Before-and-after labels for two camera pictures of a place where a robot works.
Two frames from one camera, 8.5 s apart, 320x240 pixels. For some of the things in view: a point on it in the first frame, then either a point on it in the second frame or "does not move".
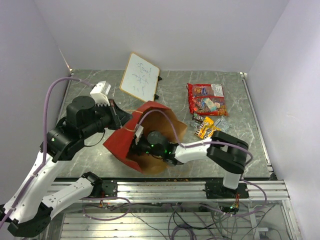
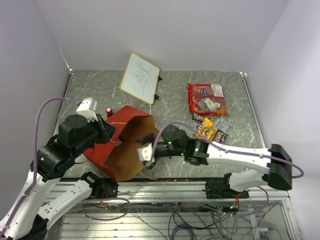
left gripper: [119, 118] → [107, 131]
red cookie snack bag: [206, 99] does not move
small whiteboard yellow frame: [140, 78] does not move
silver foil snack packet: [223, 124] does not move
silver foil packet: [195, 123] does not move
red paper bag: [151, 117] → [118, 158]
